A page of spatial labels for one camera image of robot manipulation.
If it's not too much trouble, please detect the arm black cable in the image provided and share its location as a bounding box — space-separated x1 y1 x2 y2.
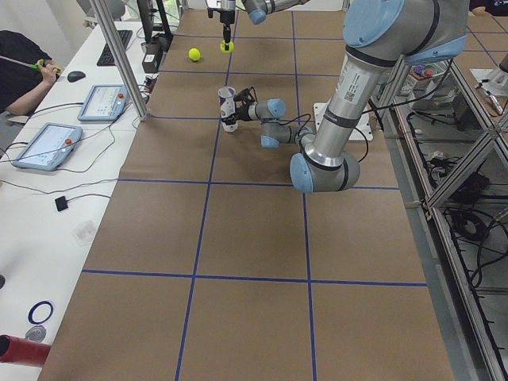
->
277 59 453 166

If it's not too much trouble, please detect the small black square device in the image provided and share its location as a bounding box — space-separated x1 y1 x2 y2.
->
55 196 68 212

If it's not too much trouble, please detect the teach pendant tablet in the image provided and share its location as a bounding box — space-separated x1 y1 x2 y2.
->
77 84 129 122
12 122 83 171

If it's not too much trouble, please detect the aluminium frame rack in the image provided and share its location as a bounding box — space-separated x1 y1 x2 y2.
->
380 15 508 381

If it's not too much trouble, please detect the black box with label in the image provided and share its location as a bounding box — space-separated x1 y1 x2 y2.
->
142 35 171 74

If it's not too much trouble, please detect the near teach pendant tablet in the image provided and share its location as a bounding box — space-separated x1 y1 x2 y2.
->
12 122 83 171

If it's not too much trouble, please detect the black keyboard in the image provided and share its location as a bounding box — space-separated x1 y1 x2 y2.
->
96 29 134 67

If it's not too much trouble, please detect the blue tape roll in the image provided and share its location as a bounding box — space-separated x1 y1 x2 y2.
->
27 300 55 325

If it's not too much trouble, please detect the seated person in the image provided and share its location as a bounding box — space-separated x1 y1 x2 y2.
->
1 30 61 116

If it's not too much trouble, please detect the Roland Garros tennis ball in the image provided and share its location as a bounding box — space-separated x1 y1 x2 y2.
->
219 40 235 54

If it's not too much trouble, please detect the red cylinder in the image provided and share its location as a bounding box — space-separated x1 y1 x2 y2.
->
1 335 52 368

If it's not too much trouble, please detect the aluminium frame post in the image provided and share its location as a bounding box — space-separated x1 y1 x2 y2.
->
90 0 148 121

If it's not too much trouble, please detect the Wilson tennis ball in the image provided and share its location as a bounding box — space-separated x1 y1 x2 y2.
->
188 48 202 62

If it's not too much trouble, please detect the black computer mouse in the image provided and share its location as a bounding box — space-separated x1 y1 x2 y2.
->
67 71 87 83

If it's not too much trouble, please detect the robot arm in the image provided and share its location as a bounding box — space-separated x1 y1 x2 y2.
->
218 1 469 193
207 0 306 53

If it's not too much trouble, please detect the monitor stand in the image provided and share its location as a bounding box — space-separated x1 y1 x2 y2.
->
137 0 173 48

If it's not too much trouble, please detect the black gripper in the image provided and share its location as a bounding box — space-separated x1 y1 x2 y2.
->
221 102 258 125
219 10 233 42

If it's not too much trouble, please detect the far teach pendant tablet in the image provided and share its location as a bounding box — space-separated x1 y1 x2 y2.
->
77 84 129 122

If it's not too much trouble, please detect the grey metal disc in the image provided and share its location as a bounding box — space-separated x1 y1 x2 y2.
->
25 325 47 343

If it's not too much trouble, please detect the white tennis ball can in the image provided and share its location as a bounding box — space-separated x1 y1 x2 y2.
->
217 87 238 133

